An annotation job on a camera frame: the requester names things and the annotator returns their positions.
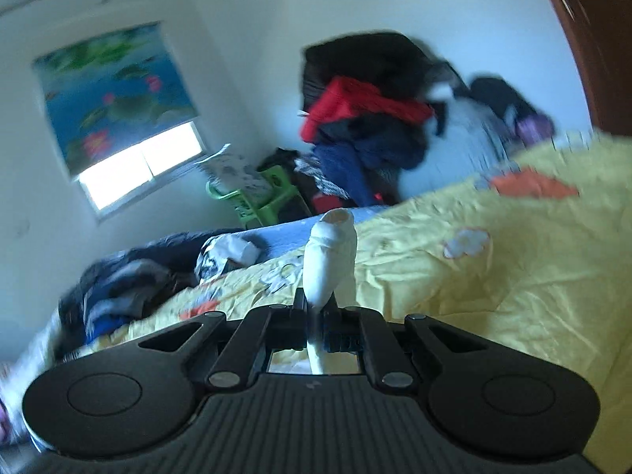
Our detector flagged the blue quilt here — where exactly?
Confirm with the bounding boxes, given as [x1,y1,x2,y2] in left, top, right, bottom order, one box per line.
[163,205,382,263]

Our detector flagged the pale blue cloth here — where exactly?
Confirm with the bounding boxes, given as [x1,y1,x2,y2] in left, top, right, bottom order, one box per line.
[395,91,517,204]

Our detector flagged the black jacket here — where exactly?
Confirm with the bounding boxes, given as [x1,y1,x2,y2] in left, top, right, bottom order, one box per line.
[301,32,448,112]

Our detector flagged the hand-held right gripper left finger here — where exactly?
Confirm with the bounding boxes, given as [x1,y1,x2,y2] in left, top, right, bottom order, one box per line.
[135,287,308,392]

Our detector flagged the white printed bag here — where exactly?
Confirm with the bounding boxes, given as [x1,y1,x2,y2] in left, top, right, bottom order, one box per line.
[194,144,273,204]

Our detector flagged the red jacket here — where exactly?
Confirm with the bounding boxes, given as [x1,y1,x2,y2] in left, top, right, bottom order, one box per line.
[299,76,436,145]

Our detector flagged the lotus print roller blind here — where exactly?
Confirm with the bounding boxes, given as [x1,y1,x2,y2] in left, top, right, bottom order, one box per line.
[32,22,199,177]

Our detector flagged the navy blue garment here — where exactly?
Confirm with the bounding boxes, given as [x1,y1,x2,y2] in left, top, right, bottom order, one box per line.
[312,121,429,208]

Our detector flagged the pile of dark clothes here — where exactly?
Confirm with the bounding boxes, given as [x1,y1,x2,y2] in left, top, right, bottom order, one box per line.
[56,234,211,352]

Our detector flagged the window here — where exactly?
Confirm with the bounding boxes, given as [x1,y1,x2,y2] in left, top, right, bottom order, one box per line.
[74,121,209,221]

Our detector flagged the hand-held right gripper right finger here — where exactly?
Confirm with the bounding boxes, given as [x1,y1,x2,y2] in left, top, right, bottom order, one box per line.
[320,303,500,392]

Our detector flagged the purple cloth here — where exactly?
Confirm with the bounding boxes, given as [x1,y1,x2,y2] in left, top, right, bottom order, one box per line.
[513,113,557,145]

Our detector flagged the white sock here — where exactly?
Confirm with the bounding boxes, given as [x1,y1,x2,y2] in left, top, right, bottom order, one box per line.
[302,209,357,376]

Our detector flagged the yellow floral bedsheet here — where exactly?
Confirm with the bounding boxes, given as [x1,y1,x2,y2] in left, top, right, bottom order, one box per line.
[64,131,632,474]

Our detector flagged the black bag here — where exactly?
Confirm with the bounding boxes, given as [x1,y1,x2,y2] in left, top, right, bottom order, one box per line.
[468,76,544,135]

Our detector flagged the brown wooden door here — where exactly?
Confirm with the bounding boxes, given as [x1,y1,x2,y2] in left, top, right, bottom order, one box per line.
[527,0,632,140]

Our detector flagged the white and black cloth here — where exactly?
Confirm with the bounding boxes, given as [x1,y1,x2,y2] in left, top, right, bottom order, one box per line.
[194,234,263,283]

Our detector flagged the green plastic stool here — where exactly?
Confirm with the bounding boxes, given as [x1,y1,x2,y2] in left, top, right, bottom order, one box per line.
[206,165,313,231]

